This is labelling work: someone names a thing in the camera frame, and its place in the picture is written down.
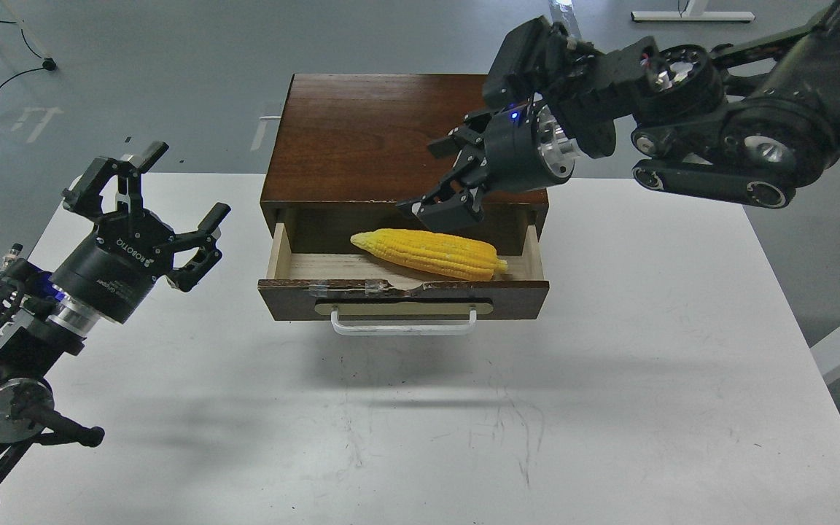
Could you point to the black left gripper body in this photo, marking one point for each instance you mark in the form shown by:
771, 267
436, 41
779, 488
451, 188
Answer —
115, 266

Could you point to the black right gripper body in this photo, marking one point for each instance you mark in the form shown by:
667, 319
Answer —
527, 150

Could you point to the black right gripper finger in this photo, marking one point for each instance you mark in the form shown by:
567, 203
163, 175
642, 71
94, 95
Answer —
470, 133
457, 200

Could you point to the yellow corn cob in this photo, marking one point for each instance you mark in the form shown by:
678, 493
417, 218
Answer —
446, 255

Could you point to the wooden drawer with white handle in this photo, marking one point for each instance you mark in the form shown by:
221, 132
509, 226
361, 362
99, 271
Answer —
357, 286

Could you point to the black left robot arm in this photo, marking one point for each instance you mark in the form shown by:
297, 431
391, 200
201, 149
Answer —
45, 315

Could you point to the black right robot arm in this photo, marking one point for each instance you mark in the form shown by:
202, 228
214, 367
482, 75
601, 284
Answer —
742, 123

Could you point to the dark wooden cabinet box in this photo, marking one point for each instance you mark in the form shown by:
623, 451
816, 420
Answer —
350, 146

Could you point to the white desk foot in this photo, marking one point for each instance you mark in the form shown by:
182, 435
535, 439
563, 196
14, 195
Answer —
692, 12

